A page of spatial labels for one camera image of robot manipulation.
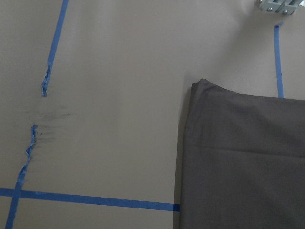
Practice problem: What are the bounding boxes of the brown t-shirt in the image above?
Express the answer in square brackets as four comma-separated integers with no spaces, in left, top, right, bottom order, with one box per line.
[179,79,305,229]

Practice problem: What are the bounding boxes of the aluminium frame post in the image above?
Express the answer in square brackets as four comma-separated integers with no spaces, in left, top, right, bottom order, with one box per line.
[257,0,304,15]

